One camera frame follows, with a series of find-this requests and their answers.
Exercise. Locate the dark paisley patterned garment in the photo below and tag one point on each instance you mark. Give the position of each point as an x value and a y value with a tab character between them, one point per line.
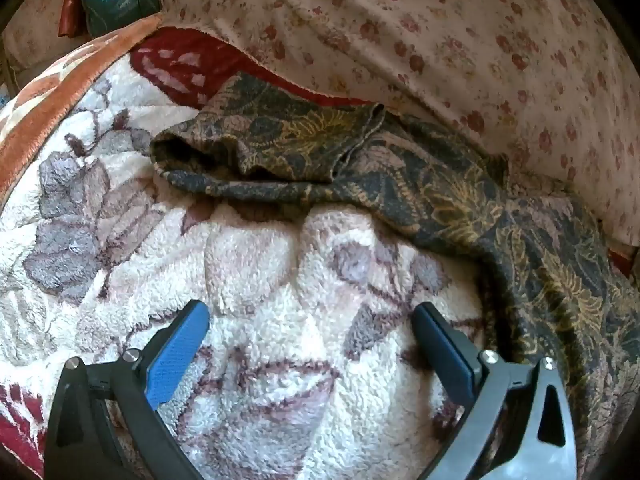
425	185

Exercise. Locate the rose print bed sheet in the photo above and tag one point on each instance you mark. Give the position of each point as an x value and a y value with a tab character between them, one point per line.
400	35

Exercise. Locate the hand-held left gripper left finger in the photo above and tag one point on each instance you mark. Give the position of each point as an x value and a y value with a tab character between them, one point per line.
179	356

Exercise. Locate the floral pillow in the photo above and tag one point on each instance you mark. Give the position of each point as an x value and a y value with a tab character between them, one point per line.
35	25

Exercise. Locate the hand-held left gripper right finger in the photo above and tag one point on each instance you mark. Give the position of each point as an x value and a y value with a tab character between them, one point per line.
444	355

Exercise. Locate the floral fleece blanket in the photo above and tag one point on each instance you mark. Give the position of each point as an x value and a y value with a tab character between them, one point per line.
275	270

